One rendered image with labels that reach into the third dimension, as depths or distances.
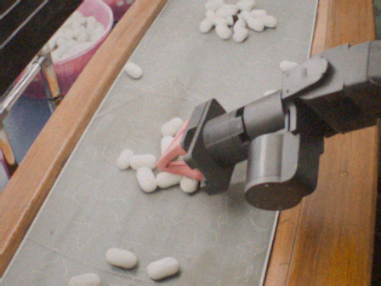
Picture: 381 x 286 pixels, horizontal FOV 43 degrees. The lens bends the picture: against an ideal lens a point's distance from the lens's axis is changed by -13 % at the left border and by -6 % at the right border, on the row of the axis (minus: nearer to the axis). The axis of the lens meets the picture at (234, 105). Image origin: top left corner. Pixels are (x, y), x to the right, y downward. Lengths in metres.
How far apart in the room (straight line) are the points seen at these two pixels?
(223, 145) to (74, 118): 0.27
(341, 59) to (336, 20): 0.47
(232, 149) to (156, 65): 0.35
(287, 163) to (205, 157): 0.12
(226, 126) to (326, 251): 0.18
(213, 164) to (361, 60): 0.21
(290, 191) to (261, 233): 0.13
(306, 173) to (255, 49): 0.45
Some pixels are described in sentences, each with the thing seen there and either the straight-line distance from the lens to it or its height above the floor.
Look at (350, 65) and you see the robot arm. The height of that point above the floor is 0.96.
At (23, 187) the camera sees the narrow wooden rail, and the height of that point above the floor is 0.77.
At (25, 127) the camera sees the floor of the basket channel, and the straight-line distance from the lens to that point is 0.93.
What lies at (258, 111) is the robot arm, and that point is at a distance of 0.55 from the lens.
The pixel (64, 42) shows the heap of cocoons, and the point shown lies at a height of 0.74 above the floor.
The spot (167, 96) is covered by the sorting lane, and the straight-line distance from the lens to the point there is 0.82.
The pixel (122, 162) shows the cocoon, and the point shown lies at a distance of 0.70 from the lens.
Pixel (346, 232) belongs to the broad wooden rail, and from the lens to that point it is 0.60.
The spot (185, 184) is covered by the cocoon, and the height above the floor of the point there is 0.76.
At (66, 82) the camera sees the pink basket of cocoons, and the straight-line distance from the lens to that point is 0.95.
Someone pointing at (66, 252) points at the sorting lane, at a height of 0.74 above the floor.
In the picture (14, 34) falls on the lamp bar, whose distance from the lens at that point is 0.37.
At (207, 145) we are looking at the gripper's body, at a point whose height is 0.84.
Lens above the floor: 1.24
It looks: 39 degrees down
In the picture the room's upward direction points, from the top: 1 degrees counter-clockwise
